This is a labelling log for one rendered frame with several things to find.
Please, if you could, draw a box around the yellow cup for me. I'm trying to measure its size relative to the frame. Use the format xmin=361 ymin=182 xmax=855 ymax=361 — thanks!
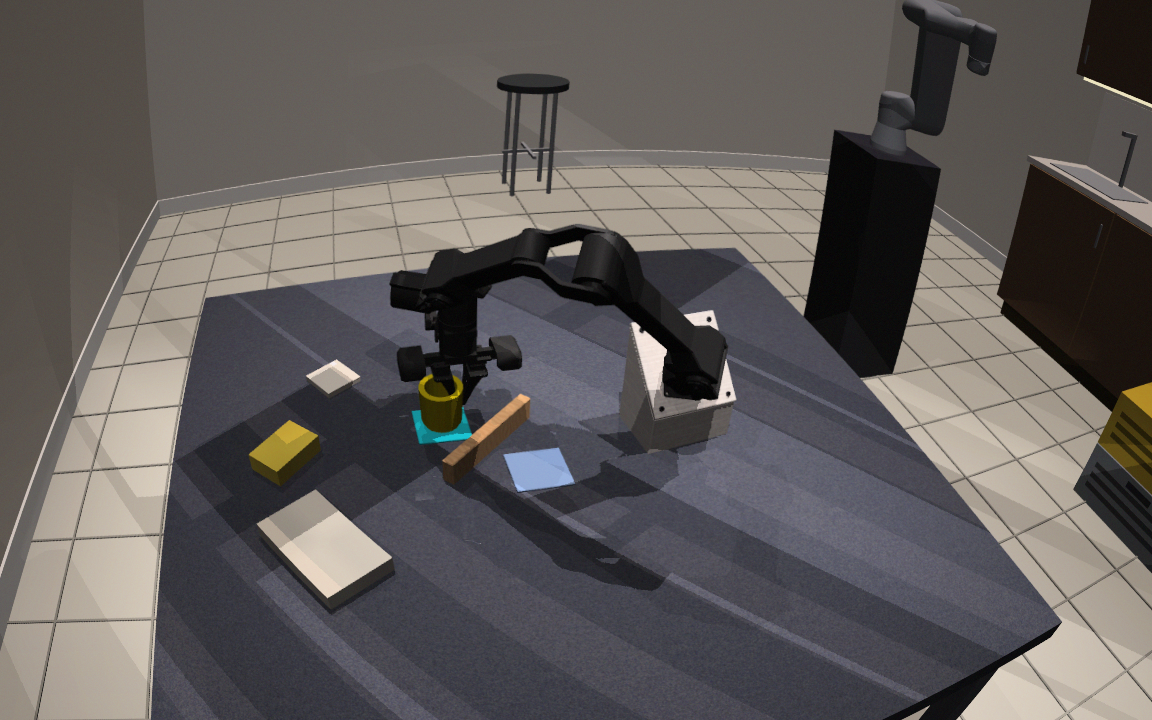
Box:
xmin=418 ymin=376 xmax=463 ymax=433

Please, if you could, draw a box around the yellow rectangular block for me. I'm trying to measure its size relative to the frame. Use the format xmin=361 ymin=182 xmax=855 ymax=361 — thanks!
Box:
xmin=248 ymin=420 xmax=321 ymax=486

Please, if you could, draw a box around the brown wooden plank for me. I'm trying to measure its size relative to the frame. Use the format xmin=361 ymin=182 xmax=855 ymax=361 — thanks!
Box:
xmin=444 ymin=394 xmax=530 ymax=484

